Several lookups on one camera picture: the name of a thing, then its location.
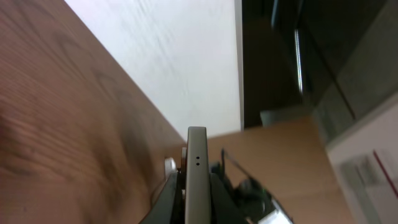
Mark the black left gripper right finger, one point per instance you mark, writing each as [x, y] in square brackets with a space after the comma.
[223, 209]

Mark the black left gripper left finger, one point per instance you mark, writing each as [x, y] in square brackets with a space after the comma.
[168, 207]

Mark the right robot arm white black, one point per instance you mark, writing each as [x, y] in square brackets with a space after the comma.
[255, 202]

